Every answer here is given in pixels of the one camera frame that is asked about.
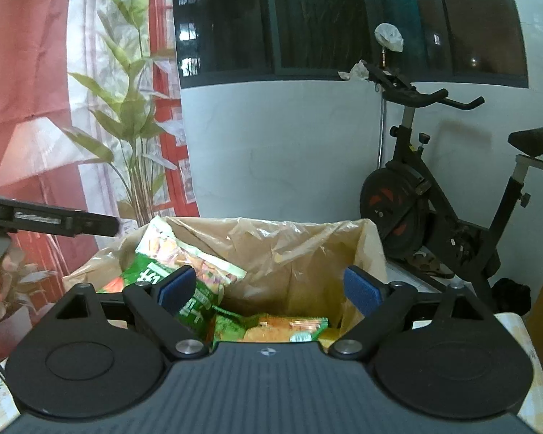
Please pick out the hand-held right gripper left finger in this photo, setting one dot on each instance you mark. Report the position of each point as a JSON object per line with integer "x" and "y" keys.
{"x": 178, "y": 287}

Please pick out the green snack bag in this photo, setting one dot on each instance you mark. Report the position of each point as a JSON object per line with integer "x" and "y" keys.
{"x": 199, "y": 300}

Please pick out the black exercise bike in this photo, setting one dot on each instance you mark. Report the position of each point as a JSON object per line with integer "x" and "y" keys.
{"x": 398, "y": 208}

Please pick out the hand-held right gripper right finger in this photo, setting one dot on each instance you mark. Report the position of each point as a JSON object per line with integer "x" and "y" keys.
{"x": 362, "y": 291}

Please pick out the printed red backdrop cloth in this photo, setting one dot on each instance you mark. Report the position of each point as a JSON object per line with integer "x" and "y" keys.
{"x": 36, "y": 77}

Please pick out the white crumpled tissue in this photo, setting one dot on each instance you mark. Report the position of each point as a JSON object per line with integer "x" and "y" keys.
{"x": 355, "y": 71}

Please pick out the checked yellow tablecloth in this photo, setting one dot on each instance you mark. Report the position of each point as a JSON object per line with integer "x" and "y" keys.
{"x": 540, "y": 393}

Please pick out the orange and green snack packet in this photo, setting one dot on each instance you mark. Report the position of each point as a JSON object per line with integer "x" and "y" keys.
{"x": 276, "y": 325}

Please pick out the white plastic bag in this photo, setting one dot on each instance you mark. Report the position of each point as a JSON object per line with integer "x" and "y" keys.
{"x": 389, "y": 36}

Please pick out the taped cardboard box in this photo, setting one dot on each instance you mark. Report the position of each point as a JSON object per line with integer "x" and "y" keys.
{"x": 276, "y": 271}

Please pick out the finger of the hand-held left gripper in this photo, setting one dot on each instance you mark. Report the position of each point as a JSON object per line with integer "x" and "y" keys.
{"x": 86, "y": 224}

